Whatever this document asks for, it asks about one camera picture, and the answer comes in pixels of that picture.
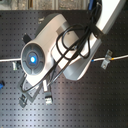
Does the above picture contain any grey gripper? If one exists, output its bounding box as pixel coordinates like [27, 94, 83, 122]
[18, 75, 53, 107]

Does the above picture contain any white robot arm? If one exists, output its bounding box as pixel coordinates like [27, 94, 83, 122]
[18, 0, 126, 107]

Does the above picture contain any metal cable clip left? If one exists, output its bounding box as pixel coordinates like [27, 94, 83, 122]
[12, 62, 17, 71]

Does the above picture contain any metal cable clip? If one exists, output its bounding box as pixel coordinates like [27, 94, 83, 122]
[12, 62, 17, 71]
[101, 50, 112, 70]

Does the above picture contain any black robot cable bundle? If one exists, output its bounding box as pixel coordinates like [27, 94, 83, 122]
[19, 0, 104, 94]

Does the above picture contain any metal cable clip right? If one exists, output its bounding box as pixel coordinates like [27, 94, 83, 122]
[101, 50, 112, 70]

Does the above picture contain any white cable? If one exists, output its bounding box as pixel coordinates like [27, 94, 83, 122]
[0, 55, 128, 64]

